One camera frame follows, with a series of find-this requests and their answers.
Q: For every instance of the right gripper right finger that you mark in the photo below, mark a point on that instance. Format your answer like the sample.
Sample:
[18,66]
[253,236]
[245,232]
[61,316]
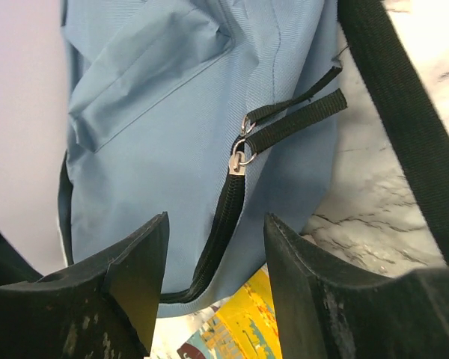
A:
[326,307]

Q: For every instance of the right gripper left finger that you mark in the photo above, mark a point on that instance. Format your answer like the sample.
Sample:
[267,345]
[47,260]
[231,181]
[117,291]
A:
[102,307]

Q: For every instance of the blue backpack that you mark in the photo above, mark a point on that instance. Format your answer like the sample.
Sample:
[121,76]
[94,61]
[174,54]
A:
[218,112]

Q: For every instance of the yellow Brideshead Revisited book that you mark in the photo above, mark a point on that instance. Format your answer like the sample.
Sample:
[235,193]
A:
[241,326]

